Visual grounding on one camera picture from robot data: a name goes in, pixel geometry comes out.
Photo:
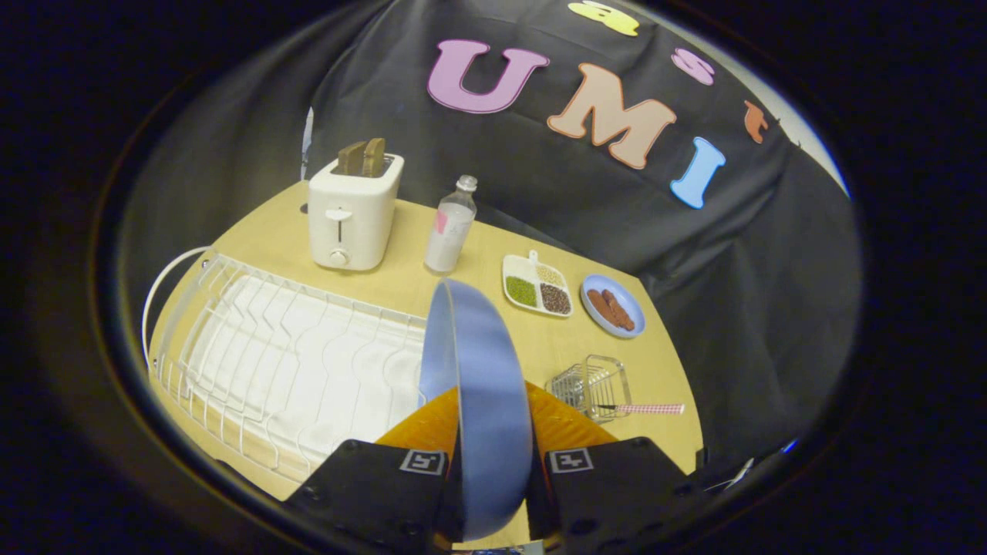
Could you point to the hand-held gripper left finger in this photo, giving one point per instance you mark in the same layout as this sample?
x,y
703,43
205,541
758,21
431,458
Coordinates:
x,y
370,493

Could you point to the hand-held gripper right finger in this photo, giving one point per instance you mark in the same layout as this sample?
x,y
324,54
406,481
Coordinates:
x,y
617,493

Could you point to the large blue plate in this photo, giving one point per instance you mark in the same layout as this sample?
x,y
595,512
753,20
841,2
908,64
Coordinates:
x,y
486,401

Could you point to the small blue plate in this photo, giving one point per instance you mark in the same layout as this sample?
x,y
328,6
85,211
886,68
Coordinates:
x,y
628,297

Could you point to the white divided dish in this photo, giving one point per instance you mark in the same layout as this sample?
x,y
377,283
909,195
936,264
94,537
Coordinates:
x,y
513,266

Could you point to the white drain tray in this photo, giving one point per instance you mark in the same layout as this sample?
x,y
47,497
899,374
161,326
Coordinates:
x,y
308,370

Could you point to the brown sausage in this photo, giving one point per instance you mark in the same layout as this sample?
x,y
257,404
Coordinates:
x,y
619,308
604,308

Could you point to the dark brown beans heap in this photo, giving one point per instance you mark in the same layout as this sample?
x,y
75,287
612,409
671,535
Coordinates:
x,y
555,298

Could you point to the green beans heap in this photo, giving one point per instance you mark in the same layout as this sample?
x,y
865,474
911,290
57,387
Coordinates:
x,y
521,290

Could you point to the beige grains heap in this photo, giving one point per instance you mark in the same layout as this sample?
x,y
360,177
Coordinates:
x,y
549,274

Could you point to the clear bottle with white contents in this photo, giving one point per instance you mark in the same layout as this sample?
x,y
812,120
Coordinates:
x,y
449,231

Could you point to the white toaster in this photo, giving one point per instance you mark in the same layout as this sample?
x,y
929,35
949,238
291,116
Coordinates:
x,y
355,216

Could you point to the black backdrop cloth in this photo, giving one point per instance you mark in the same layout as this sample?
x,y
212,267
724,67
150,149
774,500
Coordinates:
x,y
540,193

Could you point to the brown toast slice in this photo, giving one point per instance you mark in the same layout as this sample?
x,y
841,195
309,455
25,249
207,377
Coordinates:
x,y
375,156
351,158

